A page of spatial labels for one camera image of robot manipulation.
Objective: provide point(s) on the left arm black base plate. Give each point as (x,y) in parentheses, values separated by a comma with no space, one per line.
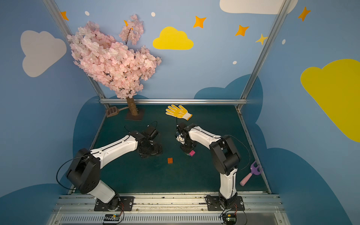
(117,204)

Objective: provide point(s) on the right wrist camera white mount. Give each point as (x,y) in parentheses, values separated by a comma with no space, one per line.
(180,137)

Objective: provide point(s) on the yellow white work glove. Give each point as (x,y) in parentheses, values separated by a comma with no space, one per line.
(178,112)

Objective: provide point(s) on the aluminium corner post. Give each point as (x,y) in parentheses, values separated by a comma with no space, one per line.
(62,25)
(279,20)

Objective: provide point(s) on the right aluminium corner post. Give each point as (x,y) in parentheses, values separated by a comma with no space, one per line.
(279,20)

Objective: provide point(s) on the purple pink toy rake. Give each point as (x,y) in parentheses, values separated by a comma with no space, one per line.
(255,169)

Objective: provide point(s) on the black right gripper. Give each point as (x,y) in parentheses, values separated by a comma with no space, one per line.
(188,147)

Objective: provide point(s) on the brown tree trunk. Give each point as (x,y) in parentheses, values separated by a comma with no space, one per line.
(132,106)

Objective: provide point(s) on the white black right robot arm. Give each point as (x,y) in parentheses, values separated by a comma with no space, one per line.
(225,155)

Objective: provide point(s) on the right controller board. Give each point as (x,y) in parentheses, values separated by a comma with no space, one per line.
(229,219)

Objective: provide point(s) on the horizontal aluminium back rail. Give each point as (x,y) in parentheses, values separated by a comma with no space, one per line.
(191,101)

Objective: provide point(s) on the left controller board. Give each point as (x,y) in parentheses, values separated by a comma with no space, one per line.
(112,219)

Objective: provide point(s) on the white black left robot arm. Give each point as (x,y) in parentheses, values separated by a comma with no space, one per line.
(85,168)

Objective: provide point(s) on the brown plastic slotted scoop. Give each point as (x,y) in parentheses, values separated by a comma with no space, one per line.
(112,111)

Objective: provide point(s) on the controller board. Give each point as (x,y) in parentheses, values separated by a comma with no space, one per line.
(112,219)
(229,219)

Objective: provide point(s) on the dark metal tree base plate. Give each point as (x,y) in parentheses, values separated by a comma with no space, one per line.
(138,117)

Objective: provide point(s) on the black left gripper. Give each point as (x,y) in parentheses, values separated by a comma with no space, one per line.
(152,149)

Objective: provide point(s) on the pink blossom tree crown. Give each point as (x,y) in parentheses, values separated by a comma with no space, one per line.
(113,63)

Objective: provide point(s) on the front aluminium rail frame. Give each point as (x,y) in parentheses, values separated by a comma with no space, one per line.
(187,208)

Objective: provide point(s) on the left aluminium corner post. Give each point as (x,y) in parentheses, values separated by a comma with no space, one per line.
(62,25)

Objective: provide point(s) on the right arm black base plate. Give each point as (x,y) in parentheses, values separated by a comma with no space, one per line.
(219,203)

